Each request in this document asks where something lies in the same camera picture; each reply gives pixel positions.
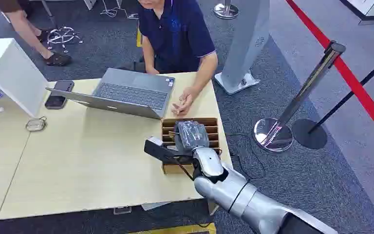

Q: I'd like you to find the person's left hand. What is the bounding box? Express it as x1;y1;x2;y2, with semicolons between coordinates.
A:
170;86;201;117

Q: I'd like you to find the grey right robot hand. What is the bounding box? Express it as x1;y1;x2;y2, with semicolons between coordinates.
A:
173;120;210;154

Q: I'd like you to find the wooden card box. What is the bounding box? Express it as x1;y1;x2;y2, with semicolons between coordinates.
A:
161;117;222;176

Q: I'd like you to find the grey laptop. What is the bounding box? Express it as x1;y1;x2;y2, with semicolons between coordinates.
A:
45;67;176;120

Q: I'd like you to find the seated person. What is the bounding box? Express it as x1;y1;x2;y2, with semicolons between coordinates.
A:
137;0;219;117

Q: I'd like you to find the grey kiosk pillar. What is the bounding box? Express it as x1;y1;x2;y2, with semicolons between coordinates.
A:
214;0;271;96

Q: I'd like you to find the yellow floor board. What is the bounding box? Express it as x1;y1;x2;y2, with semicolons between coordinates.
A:
127;222;217;234

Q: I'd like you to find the chrome stanchion base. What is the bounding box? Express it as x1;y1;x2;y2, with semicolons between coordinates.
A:
213;0;240;20

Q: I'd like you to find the black smartphone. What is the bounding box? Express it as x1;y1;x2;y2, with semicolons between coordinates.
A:
44;80;75;110

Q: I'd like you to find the chrome chair base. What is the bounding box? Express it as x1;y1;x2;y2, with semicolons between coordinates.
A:
46;26;84;54

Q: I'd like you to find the red barrier belt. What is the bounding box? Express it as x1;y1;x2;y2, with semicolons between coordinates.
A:
285;0;374;148

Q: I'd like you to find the white cabinet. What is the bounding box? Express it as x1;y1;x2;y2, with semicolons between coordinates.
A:
0;38;49;118

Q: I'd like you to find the standing person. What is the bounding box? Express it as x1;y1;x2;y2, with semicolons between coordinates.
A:
0;0;73;67

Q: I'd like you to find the black floor cable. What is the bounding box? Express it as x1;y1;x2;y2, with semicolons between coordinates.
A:
225;132;267;180

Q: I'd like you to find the clear table bracket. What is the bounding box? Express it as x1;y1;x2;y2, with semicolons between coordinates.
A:
113;206;132;216

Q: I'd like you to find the white cable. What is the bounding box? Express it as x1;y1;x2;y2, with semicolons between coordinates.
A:
100;0;140;20

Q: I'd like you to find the chrome stanchion post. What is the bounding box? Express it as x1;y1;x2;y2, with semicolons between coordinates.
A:
253;40;347;153

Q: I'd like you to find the black stanchion post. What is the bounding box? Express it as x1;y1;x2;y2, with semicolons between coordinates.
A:
291;51;374;150

